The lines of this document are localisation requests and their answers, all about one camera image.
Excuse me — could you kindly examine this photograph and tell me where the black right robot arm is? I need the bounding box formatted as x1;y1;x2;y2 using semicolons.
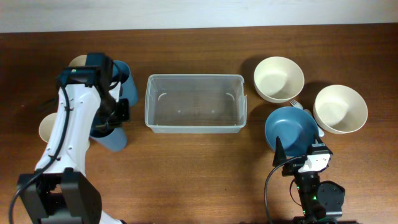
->
273;135;345;223

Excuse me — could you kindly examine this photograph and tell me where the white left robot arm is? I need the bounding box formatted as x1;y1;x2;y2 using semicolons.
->
9;53;130;223

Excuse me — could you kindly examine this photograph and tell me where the white plastic fork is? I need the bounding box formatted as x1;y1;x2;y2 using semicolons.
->
289;100;325;137

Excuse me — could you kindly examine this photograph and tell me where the cream bowl at back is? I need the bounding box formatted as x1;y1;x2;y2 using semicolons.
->
253;57;305;103

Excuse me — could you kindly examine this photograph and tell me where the blue bowl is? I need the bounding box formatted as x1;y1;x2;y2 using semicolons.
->
264;106;318;157

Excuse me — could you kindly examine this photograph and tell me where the cream bowl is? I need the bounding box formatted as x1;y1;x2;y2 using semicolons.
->
313;85;368;134
253;57;305;103

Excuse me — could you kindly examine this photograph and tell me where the cream bowl at right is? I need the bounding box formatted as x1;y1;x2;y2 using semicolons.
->
313;85;368;134

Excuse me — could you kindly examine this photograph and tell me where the blue cup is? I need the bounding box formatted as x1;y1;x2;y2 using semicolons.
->
112;60;139;107
90;128;127;152

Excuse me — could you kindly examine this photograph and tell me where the cream cup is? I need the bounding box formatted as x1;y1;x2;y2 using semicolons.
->
39;113;90;148
69;55;87;67

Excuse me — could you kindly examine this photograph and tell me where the clear plastic storage container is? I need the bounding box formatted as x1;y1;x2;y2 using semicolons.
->
145;74;248;134

